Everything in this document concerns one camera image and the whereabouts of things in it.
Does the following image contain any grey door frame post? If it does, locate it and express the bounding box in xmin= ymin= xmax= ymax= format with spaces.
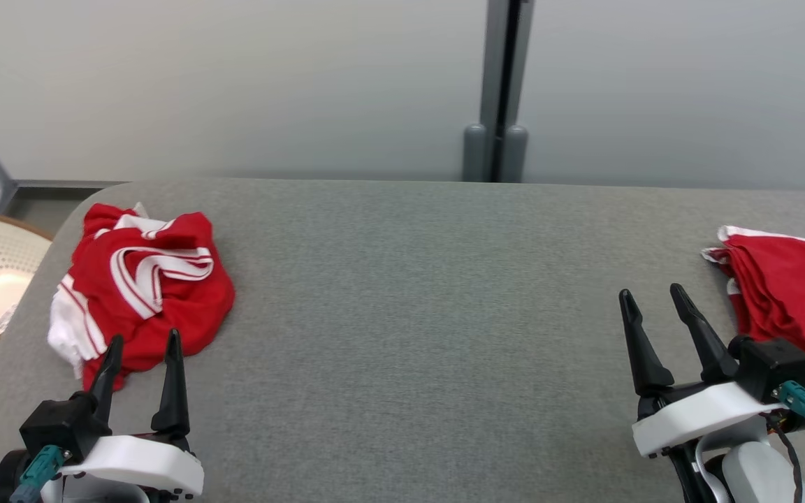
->
xmin=462 ymin=0 xmax=535 ymax=184

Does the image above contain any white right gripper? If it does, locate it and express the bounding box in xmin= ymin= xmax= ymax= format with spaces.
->
xmin=618 ymin=283 xmax=789 ymax=459

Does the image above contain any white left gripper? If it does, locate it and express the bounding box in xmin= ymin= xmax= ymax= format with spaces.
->
xmin=59 ymin=328 xmax=205 ymax=503

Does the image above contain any red white basketball jersey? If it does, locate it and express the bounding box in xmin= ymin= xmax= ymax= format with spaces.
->
xmin=47 ymin=202 xmax=237 ymax=393

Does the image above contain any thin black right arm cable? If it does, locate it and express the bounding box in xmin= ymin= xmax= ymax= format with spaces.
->
xmin=759 ymin=412 xmax=805 ymax=503

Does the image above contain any red garment stack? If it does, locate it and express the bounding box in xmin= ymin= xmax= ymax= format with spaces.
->
xmin=700 ymin=225 xmax=805 ymax=373

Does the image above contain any teal plug left camera cable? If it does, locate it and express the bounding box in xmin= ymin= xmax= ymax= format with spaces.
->
xmin=9 ymin=445 xmax=68 ymax=503

